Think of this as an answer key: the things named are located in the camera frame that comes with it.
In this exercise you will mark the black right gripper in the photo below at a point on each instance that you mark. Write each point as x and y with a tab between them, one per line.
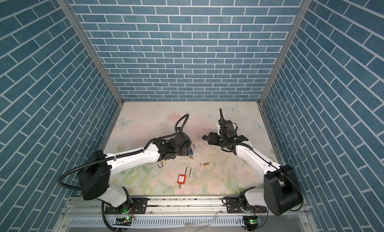
213	138

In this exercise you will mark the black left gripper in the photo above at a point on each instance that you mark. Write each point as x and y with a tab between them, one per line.
186	149

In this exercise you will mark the blue padlock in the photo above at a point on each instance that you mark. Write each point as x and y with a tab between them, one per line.
191	152

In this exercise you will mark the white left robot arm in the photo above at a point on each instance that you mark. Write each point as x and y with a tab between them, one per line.
96	177

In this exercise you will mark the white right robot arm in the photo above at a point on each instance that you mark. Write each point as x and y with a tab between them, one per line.
281	191

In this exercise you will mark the red safety padlock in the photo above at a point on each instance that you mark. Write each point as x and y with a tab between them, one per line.
182	177

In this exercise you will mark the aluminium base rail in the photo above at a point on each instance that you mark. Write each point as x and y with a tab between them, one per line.
206	213

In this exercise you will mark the aluminium right corner post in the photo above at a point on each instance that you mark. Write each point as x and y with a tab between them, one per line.
303	8

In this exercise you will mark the aluminium corner post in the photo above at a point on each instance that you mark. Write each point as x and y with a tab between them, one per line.
303	8
80	32

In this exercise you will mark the aluminium left corner post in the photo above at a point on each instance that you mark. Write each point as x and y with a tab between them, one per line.
80	32

